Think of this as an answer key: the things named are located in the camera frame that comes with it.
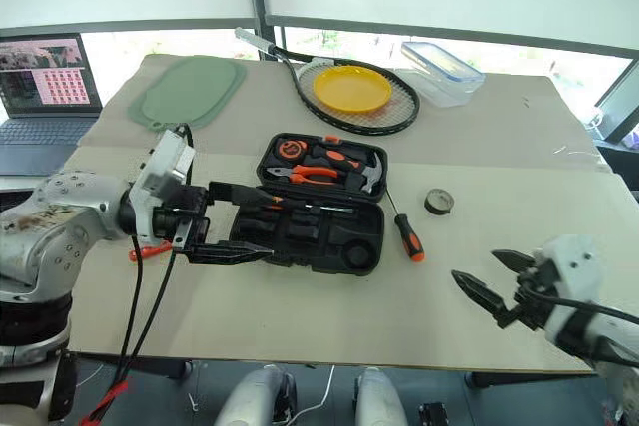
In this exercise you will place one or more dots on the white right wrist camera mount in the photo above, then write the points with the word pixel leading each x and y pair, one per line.
pixel 571 266

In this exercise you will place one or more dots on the dark table foot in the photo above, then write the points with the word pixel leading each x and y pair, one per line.
pixel 162 368
pixel 524 379

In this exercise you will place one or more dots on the red tape strip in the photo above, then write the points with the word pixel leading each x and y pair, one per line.
pixel 107 403

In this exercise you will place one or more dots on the yellow plastic plate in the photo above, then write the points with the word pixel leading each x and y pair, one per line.
pixel 352 89

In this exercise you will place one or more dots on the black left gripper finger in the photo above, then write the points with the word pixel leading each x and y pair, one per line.
pixel 239 195
pixel 224 253

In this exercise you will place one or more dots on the beige cardboard sheet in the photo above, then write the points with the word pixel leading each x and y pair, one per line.
pixel 349 316
pixel 474 131

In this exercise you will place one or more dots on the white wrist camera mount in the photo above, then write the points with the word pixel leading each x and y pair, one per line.
pixel 571 266
pixel 162 166

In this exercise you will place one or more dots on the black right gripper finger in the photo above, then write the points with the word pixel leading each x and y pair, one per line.
pixel 486 296
pixel 516 261

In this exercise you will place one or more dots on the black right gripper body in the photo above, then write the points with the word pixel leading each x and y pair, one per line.
pixel 536 296

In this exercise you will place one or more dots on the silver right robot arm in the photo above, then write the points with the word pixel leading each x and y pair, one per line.
pixel 616 341

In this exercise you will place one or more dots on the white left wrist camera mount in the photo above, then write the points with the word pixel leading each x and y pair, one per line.
pixel 162 166

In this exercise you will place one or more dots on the black plastic tool case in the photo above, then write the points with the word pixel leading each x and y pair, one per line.
pixel 319 241

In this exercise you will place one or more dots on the black tennis racket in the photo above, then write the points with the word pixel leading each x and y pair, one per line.
pixel 399 119

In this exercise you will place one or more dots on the black electrical tape roll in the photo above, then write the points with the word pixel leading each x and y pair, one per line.
pixel 439 200

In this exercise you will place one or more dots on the silver rounded robot leg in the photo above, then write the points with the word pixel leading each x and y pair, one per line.
pixel 249 396
pixel 379 396

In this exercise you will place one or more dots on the dark laptop with lit screen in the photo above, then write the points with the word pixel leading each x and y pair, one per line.
pixel 45 97

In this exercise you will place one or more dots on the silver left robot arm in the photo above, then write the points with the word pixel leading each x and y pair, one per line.
pixel 65 226

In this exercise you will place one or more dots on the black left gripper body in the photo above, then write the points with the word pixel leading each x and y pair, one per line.
pixel 187 199

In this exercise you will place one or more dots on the orange black tape measure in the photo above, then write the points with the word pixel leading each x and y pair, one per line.
pixel 291 148

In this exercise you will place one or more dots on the orange utility knife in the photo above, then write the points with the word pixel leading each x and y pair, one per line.
pixel 150 250

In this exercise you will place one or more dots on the green silicone mat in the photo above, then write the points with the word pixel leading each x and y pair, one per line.
pixel 187 92

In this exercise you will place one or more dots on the clear container with blue lid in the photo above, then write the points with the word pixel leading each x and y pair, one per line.
pixel 442 69

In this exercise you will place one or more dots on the small black box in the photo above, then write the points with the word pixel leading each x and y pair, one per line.
pixel 433 415

